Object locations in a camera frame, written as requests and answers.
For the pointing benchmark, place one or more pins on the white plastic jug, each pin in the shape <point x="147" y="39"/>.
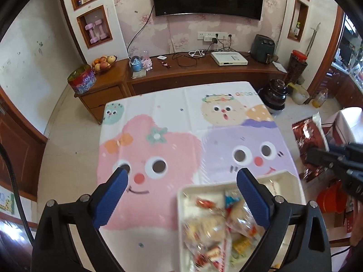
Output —
<point x="300" y="97"/>

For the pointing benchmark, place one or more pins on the person's right hand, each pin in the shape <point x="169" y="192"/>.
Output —
<point x="357" y="223"/>

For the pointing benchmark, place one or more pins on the wooden television cabinet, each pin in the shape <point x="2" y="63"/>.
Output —
<point x="198" y="75"/>

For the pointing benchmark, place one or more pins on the wicker basket red lid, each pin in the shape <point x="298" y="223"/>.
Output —
<point x="296" y="68"/>

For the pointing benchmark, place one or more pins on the red cookie packet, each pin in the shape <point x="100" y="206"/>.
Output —
<point x="208" y="255"/>

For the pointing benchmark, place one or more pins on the small red object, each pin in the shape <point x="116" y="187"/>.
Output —
<point x="166" y="64"/>

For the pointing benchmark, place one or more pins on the blue and white candy packet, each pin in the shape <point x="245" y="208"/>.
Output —
<point x="231" y="197"/>

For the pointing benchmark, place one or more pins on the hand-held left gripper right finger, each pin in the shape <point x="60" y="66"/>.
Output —
<point x="253" y="201"/>

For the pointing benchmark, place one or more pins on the wooden cupboard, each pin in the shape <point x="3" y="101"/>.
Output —
<point x="19" y="147"/>

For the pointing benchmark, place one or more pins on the small bottle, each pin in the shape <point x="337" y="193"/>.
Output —
<point x="297" y="28"/>

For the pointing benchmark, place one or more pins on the yellow liquid bottle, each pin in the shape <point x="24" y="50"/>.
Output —
<point x="319" y="102"/>

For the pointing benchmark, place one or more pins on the pale puffed snack bag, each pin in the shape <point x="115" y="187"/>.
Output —
<point x="241" y="214"/>

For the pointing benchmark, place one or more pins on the dark red snack packet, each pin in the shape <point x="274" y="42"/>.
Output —
<point x="307" y="136"/>

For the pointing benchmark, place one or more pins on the orange and white snack packet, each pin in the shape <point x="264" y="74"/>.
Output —
<point x="242" y="243"/>

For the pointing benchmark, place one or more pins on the pink toy figure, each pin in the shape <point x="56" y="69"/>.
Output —
<point x="147" y="62"/>

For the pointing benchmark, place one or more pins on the dark ceramic pot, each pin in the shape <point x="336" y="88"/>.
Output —
<point x="273" y="96"/>

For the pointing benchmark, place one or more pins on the white set-top box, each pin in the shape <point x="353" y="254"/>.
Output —
<point x="229" y="58"/>

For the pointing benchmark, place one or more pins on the dark green air fryer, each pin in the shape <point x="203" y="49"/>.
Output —
<point x="263" y="48"/>

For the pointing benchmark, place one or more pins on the cartoon printed tablecloth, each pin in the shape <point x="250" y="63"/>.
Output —
<point x="170" y="113"/>

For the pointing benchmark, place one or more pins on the green snack packet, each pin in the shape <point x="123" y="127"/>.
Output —
<point x="236" y="260"/>

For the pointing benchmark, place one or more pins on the red and white wafer box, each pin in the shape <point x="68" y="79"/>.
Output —
<point x="226" y="252"/>

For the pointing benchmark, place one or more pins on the white paper sheet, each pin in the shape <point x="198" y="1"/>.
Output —
<point x="280" y="66"/>

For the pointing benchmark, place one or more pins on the mop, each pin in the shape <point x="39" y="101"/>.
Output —
<point x="312" y="38"/>

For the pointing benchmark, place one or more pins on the fruit bowl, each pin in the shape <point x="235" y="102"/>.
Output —
<point x="102" y="63"/>

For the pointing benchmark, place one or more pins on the small white device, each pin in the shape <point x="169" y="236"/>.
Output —
<point x="161" y="57"/>

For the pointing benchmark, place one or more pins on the colourful wall chart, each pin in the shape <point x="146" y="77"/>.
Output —
<point x="7" y="201"/>

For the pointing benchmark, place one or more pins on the wooden kitchen cabinet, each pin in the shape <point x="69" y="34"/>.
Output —
<point x="348" y="93"/>

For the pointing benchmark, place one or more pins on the small red snack packet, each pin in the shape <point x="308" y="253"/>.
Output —
<point x="205" y="202"/>

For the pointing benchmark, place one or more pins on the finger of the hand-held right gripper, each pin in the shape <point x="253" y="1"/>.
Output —
<point x="346" y="148"/>
<point x="323" y="158"/>

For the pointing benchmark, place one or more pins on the white wall socket strip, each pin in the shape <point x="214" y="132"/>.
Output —
<point x="207" y="36"/>

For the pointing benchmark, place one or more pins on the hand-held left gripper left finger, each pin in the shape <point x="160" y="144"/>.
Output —
<point x="112" y="198"/>

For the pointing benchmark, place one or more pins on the white cloth covered appliance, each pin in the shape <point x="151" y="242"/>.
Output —
<point x="351" y="119"/>

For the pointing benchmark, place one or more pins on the white wall shelf unit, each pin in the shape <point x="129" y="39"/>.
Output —
<point x="90" y="15"/>
<point x="300" y="14"/>

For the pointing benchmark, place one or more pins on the pink dumbbell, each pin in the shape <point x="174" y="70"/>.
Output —
<point x="102" y="29"/>
<point x="92" y="32"/>

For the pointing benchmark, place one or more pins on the round decorated tin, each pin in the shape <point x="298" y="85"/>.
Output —
<point x="82" y="80"/>

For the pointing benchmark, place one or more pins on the red plastic basin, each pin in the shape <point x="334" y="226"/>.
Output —
<point x="329" y="198"/>

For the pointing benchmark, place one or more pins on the white plastic tray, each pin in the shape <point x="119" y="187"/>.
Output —
<point x="188" y="201"/>

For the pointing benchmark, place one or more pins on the blue snow globe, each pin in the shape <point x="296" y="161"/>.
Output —
<point x="136" y="65"/>

